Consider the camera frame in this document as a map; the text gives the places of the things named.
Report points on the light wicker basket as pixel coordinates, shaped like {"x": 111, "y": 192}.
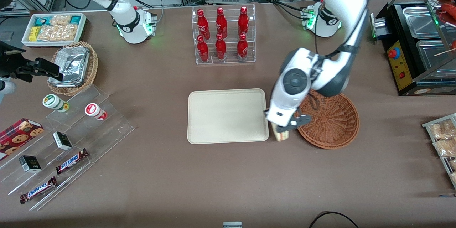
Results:
{"x": 92, "y": 67}

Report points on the brown wicker basket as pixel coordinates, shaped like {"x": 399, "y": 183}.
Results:
{"x": 331, "y": 124}

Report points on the white cylindrical object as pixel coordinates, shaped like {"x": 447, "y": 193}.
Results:
{"x": 232, "y": 225}

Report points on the steel food pan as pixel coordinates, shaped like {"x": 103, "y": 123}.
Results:
{"x": 433, "y": 55}
{"x": 420, "y": 21}

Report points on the black food warmer appliance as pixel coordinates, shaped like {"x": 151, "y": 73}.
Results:
{"x": 402, "y": 74}

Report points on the white base connector box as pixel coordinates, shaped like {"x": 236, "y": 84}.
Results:
{"x": 150, "y": 23}
{"x": 307, "y": 17}

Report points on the clear nut snack bag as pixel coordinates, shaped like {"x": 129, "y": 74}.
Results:
{"x": 441, "y": 130}
{"x": 454, "y": 178}
{"x": 445, "y": 148}
{"x": 453, "y": 164}

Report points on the red lid yogurt cup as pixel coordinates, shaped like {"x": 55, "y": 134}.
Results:
{"x": 93, "y": 110}

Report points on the teal snack packet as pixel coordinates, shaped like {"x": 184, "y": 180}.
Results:
{"x": 75, "y": 19}
{"x": 41, "y": 21}

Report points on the clear rice cracker bag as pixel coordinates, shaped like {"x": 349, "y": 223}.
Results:
{"x": 57, "y": 34}
{"x": 60, "y": 19}

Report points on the yellow snack packet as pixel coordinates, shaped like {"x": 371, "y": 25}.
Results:
{"x": 33, "y": 34}

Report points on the clear acrylic stepped shelf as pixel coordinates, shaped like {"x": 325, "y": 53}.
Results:
{"x": 107, "y": 128}

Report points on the white snack bin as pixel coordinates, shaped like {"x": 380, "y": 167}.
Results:
{"x": 26, "y": 41}

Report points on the red emergency stop button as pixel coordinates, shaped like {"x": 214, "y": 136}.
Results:
{"x": 393, "y": 53}

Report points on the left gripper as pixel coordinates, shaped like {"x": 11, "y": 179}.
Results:
{"x": 265, "y": 111}

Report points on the small black carton box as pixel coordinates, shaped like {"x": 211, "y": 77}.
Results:
{"x": 62, "y": 140}
{"x": 30, "y": 164}

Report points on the cream plastic tray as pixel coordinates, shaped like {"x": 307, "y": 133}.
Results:
{"x": 228, "y": 115}

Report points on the red cola bottle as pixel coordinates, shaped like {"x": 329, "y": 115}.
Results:
{"x": 243, "y": 21}
{"x": 221, "y": 24}
{"x": 220, "y": 48}
{"x": 203, "y": 50}
{"x": 203, "y": 25}
{"x": 242, "y": 48}

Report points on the green sunflower lid cup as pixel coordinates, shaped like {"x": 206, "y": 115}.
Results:
{"x": 51, "y": 101}

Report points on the Snickers chocolate bar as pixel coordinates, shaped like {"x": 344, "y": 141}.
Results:
{"x": 37, "y": 190}
{"x": 71, "y": 161}

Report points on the clear acrylic bottle rack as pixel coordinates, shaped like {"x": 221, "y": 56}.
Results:
{"x": 249, "y": 32}

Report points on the sandwich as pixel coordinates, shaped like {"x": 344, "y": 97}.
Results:
{"x": 283, "y": 136}

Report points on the aluminium foil container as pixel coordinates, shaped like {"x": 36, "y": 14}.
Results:
{"x": 73, "y": 64}

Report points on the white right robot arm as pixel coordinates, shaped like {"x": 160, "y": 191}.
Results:
{"x": 124, "y": 10}

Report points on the red plaid cookie box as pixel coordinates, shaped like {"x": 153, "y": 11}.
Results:
{"x": 17, "y": 137}

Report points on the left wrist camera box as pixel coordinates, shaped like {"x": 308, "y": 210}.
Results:
{"x": 302, "y": 119}

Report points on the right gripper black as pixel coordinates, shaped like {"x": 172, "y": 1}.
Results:
{"x": 15, "y": 67}

